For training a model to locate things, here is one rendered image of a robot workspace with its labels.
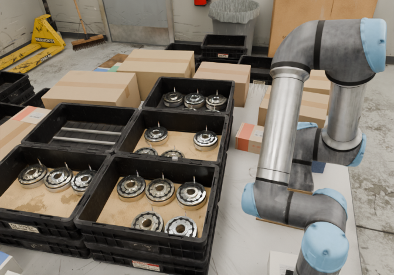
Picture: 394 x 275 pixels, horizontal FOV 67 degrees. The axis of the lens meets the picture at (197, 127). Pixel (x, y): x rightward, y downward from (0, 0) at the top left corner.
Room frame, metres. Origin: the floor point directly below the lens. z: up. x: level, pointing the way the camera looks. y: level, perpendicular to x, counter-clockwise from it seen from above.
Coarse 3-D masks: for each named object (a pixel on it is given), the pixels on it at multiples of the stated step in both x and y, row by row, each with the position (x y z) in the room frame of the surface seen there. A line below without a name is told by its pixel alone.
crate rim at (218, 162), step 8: (160, 112) 1.07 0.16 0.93; (168, 112) 1.06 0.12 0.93; (176, 112) 1.06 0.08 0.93; (184, 112) 1.05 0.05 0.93; (192, 112) 1.05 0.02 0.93; (136, 120) 1.02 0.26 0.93; (128, 128) 0.96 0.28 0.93; (224, 128) 0.94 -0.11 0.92; (224, 136) 0.88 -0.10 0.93; (120, 144) 0.86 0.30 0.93; (224, 144) 0.85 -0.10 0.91; (120, 152) 0.82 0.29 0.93; (128, 152) 0.81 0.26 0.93; (184, 160) 0.76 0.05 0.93; (192, 160) 0.75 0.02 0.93; (200, 160) 0.75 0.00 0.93; (216, 160) 0.75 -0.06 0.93
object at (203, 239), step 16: (112, 160) 0.78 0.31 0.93; (144, 160) 0.77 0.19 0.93; (160, 160) 0.77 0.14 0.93; (80, 208) 0.57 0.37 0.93; (208, 208) 0.55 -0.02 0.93; (80, 224) 0.52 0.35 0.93; (208, 224) 0.49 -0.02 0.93; (160, 240) 0.46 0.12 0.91; (176, 240) 0.45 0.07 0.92; (192, 240) 0.44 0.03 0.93
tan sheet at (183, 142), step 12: (144, 132) 1.06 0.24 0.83; (168, 132) 1.05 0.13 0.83; (180, 132) 1.04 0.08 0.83; (144, 144) 0.97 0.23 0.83; (168, 144) 0.96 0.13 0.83; (180, 144) 0.96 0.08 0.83; (192, 144) 0.95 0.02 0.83; (192, 156) 0.88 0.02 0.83; (204, 156) 0.88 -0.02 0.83; (216, 156) 0.87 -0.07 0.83
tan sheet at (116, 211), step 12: (108, 204) 0.66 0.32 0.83; (120, 204) 0.66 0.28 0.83; (132, 204) 0.66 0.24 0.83; (144, 204) 0.65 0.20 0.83; (168, 204) 0.65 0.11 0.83; (204, 204) 0.64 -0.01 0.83; (108, 216) 0.61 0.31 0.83; (120, 216) 0.61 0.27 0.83; (132, 216) 0.60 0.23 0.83; (168, 216) 0.60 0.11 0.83; (192, 216) 0.59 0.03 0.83; (204, 216) 0.59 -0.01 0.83
